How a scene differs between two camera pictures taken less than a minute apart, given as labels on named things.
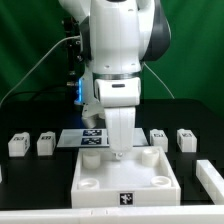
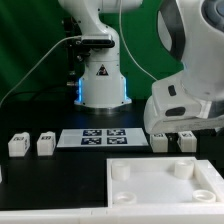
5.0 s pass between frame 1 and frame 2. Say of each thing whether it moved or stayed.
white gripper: moved
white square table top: moved
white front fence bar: stayed
